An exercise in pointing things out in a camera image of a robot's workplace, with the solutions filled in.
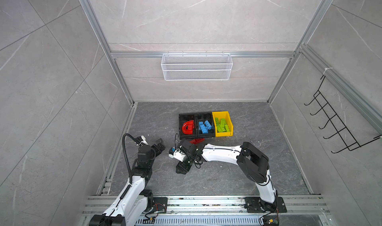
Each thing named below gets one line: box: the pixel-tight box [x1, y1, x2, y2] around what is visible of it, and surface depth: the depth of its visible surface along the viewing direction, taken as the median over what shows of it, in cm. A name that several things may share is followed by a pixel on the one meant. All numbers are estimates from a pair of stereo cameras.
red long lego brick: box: [189, 137, 206, 145], surface depth 98 cm
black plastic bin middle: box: [196, 112, 216, 138], surface depth 103 cm
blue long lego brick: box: [199, 123, 209, 134], surface depth 100 cm
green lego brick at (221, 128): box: [216, 124, 227, 133], surface depth 103 cm
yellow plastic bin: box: [211, 111, 234, 138], surface depth 103 cm
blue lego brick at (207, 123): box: [204, 119, 212, 130], surface depth 105 cm
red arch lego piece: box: [182, 119, 194, 135], surface depth 103 cm
